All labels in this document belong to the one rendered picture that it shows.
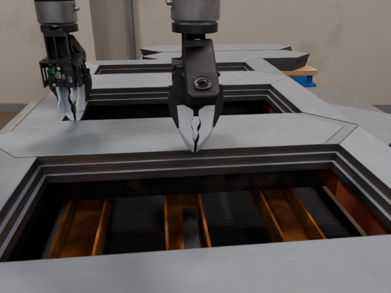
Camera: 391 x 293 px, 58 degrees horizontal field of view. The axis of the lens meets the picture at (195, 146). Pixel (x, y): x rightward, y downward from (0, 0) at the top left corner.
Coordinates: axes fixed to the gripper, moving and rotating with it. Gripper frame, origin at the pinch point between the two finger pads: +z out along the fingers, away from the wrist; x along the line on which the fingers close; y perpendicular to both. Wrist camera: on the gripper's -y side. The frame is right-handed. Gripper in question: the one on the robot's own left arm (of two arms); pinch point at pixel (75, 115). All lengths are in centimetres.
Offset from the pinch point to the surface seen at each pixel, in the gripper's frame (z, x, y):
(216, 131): 0.6, 30.6, 10.8
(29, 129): 0.6, -8.3, 6.0
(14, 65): 44, -115, -267
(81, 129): 0.6, 2.3, 6.6
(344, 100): 12, 87, -41
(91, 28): 8, -35, -233
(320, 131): 1, 52, 13
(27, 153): 0.5, -5.2, 17.7
